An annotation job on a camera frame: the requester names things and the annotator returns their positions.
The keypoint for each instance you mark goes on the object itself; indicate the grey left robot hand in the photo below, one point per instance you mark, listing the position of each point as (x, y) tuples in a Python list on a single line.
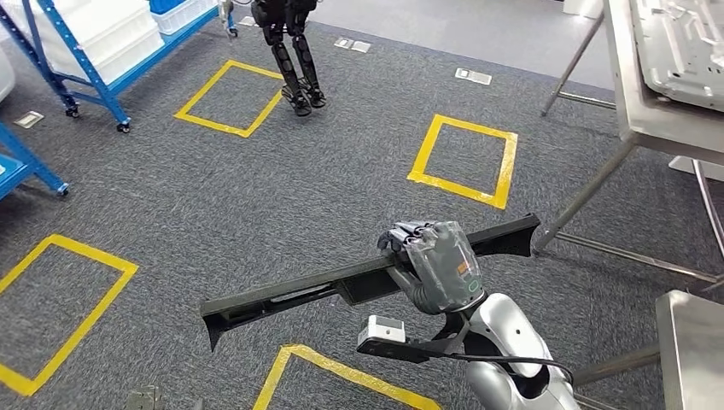
[(150, 400)]

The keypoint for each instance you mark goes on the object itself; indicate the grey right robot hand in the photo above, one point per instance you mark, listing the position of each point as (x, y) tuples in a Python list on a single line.
[(441, 266)]

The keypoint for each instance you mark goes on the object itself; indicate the long black plastic frame part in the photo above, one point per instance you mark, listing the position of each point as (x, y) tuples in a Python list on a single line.
[(294, 291)]

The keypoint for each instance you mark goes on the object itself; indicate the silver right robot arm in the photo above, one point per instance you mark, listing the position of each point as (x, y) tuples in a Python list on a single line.
[(509, 339)]

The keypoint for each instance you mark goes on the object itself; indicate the yellow floor tape square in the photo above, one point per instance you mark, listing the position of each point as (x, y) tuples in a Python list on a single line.
[(339, 370), (506, 170)]

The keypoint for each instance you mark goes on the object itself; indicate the grey floor outlet plate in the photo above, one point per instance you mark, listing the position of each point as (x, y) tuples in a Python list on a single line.
[(343, 43), (473, 76), (361, 47), (28, 119), (247, 21)]

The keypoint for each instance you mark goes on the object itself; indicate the stainless steel table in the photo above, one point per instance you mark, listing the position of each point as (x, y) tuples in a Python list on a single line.
[(639, 113)]

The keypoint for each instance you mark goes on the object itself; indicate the white desk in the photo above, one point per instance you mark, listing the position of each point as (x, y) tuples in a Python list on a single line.
[(695, 168)]

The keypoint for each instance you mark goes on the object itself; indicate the black humanoid robot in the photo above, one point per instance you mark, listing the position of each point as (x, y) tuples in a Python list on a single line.
[(268, 14)]

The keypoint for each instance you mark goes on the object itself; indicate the grey stamped metal panel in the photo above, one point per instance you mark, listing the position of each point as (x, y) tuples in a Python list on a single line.
[(679, 45)]

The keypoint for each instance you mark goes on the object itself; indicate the white plastic bin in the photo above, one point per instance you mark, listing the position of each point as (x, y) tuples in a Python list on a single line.
[(85, 11), (119, 59), (186, 20), (107, 39)]

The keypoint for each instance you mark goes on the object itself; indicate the white vehicle with red stripe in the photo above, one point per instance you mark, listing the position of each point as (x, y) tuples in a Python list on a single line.
[(5, 73)]

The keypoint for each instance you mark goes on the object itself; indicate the blue plastic bin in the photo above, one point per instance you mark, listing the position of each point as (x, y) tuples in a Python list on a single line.
[(167, 5)]

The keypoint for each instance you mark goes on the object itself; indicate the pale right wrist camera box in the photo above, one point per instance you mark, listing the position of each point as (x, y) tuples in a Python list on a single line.
[(382, 329)]

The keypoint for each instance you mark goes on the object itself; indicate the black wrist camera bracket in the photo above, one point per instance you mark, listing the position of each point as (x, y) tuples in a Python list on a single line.
[(407, 352)]

